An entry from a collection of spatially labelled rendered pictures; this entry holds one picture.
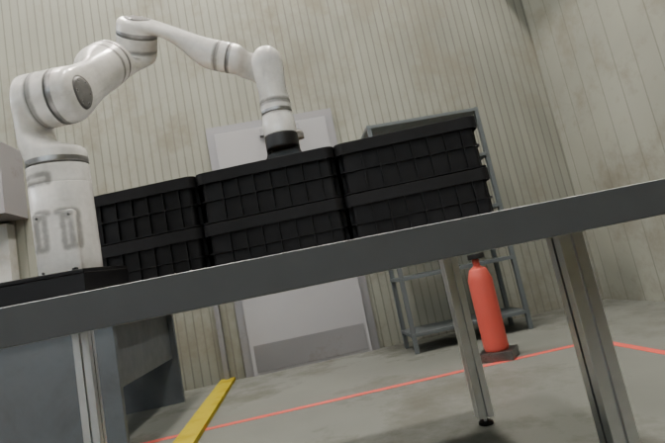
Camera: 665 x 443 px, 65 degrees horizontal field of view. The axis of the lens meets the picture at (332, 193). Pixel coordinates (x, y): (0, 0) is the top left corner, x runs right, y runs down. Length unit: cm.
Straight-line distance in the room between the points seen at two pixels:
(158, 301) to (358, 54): 459
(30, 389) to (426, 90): 383
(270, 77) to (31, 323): 76
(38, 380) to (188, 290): 257
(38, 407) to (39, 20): 361
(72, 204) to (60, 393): 224
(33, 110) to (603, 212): 81
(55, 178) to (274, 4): 448
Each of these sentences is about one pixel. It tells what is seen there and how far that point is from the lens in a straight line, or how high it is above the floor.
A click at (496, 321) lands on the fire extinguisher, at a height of 22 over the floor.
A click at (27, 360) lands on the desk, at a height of 56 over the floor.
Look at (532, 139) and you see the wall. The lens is 523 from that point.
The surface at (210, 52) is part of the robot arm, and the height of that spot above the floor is 121.
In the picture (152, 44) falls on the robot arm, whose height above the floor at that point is 127.
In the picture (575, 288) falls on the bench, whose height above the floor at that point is 54.
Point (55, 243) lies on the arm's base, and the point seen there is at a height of 79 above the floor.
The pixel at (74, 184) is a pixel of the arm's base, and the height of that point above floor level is 88.
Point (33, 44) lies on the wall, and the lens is 555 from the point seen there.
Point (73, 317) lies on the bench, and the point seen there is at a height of 68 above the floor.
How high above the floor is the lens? 66
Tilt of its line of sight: 9 degrees up
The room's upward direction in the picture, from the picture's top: 11 degrees counter-clockwise
